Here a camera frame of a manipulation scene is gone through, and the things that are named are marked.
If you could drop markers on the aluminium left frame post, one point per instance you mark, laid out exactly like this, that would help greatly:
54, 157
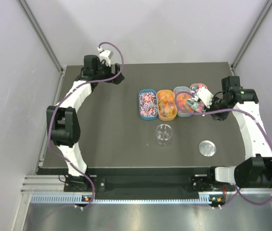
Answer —
34, 23

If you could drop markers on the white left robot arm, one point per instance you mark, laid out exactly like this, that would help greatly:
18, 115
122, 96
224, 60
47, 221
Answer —
62, 122

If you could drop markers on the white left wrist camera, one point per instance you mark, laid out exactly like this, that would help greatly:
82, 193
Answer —
105, 56

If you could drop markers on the light blue candy tray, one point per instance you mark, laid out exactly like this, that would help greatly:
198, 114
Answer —
182, 94

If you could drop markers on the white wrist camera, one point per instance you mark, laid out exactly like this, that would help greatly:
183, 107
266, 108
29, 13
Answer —
202, 97
105, 56

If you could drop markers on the orange candy tray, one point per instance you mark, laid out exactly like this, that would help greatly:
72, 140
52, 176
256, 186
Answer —
166, 105

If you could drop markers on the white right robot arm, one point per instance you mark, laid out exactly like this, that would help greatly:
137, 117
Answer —
256, 170

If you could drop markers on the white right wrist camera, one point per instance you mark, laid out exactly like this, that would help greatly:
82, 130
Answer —
202, 97

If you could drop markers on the aluminium front frame rail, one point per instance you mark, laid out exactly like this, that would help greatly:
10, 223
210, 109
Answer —
61, 183

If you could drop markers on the aluminium frame post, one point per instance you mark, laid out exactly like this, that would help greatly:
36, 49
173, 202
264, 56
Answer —
251, 35
34, 23

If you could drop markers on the aluminium right frame post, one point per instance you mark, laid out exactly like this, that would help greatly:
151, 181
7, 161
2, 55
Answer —
251, 35

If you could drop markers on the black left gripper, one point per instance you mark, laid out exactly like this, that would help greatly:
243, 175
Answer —
116, 72

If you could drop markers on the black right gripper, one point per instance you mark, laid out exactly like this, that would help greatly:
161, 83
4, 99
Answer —
220, 117

